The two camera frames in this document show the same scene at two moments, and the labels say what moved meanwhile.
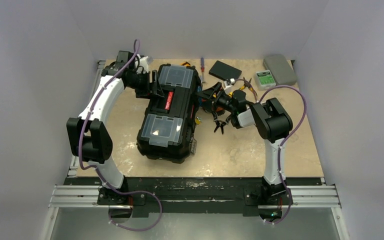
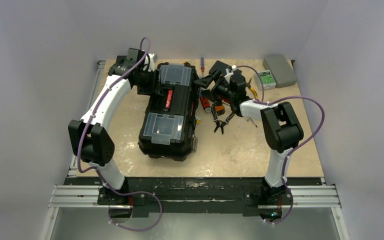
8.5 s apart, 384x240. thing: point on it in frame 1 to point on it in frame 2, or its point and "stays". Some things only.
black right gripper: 218,99 to 214,75
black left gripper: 147,92 stays
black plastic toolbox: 166,134 stays
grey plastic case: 282,72 stays
